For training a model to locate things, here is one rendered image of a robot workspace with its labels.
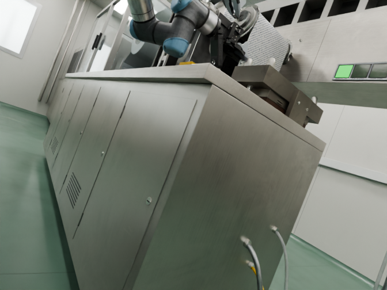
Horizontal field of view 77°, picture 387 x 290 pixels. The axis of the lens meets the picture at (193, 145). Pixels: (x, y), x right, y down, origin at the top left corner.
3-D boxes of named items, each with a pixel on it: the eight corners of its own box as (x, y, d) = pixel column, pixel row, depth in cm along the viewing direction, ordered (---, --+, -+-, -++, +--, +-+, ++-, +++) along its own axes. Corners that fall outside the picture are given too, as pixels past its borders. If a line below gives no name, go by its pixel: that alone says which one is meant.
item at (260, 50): (235, 70, 96) (253, 26, 96) (269, 94, 110) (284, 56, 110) (236, 70, 96) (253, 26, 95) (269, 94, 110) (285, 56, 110)
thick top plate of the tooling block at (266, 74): (229, 81, 90) (235, 65, 90) (285, 118, 114) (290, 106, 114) (262, 81, 77) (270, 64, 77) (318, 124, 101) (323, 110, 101)
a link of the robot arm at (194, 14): (164, 14, 79) (174, -11, 79) (190, 33, 86) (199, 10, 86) (177, 8, 73) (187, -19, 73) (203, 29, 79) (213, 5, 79)
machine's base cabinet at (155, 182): (38, 152, 262) (67, 77, 261) (97, 166, 300) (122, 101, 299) (82, 409, 60) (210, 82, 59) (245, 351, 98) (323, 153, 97)
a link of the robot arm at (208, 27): (204, 27, 79) (190, 31, 86) (214, 35, 82) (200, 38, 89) (213, 6, 79) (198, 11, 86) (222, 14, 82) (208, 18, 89)
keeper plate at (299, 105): (283, 117, 87) (294, 89, 87) (297, 126, 93) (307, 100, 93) (289, 118, 85) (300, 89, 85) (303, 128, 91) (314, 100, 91)
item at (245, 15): (240, 28, 97) (230, 25, 103) (243, 31, 98) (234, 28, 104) (251, 10, 95) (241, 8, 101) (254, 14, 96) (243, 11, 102)
